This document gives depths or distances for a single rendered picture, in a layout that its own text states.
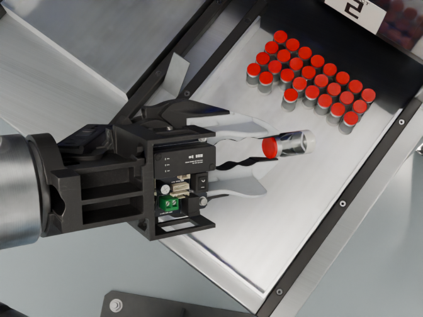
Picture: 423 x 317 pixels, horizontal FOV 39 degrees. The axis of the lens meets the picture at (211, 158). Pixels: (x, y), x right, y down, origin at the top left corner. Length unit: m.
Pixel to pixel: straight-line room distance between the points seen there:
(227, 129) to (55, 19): 0.60
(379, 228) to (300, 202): 0.95
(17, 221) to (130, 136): 0.09
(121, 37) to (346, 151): 0.40
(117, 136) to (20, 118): 0.54
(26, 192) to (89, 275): 1.41
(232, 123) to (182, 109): 0.05
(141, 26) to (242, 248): 0.39
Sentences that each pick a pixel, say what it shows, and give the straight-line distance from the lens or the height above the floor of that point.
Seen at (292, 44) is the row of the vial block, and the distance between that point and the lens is 0.91.
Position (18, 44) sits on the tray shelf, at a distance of 1.02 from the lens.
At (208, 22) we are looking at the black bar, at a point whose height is 0.90.
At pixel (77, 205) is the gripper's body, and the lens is 0.38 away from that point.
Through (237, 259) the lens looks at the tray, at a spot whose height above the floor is 0.88.
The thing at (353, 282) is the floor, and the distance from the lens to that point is 1.77.
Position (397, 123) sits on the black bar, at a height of 0.90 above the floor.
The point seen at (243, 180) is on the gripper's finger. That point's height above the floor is 1.25.
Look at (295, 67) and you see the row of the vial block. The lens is 0.89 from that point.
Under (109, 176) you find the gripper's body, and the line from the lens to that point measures 0.41.
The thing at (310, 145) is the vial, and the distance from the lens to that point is 0.53.
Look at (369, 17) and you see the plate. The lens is 0.84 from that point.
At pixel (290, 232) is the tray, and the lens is 0.87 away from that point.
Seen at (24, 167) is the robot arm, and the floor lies 1.38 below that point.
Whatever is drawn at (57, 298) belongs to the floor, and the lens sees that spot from 1.80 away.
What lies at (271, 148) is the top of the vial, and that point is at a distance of 0.51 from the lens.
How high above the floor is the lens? 1.73
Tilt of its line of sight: 73 degrees down
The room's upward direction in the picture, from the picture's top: 6 degrees counter-clockwise
